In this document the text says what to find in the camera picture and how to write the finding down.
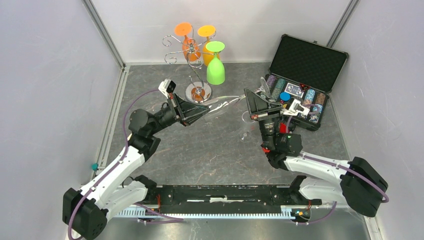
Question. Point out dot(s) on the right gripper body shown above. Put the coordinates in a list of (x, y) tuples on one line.
[(267, 116)]

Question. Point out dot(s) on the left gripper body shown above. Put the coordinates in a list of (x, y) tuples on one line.
[(171, 115)]

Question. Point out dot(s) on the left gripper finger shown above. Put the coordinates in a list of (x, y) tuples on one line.
[(188, 118), (186, 108)]

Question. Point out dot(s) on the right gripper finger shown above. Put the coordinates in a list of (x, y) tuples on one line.
[(254, 101), (271, 106)]

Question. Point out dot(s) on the clear wine glass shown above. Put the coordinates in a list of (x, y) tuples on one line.
[(221, 104), (247, 126)]

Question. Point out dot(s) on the red wine glass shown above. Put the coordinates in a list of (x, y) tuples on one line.
[(282, 129)]

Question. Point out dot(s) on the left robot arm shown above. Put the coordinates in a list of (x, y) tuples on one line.
[(86, 211)]

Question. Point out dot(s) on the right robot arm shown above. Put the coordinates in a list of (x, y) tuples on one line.
[(354, 182)]

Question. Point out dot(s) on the chrome wine glass rack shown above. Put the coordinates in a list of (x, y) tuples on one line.
[(197, 91)]

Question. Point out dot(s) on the green wine glass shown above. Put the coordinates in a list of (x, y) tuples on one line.
[(215, 73)]

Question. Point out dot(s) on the orange wine glass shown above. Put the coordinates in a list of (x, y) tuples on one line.
[(190, 48)]

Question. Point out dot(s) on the yellow wine glass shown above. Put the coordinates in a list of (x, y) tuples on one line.
[(206, 31)]

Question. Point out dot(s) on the blue round chip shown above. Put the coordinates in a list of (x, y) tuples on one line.
[(284, 96)]

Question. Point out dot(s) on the playing card deck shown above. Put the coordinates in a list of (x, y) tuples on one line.
[(294, 90)]

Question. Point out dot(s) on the black poker chip case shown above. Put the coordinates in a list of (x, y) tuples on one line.
[(313, 67)]

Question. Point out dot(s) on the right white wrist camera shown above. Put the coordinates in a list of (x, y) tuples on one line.
[(294, 107)]

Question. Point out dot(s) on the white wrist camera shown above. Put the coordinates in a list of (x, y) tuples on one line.
[(167, 87), (294, 107)]

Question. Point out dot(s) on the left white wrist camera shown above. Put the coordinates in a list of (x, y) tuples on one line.
[(167, 87)]

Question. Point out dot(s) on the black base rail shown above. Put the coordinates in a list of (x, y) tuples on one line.
[(222, 202)]

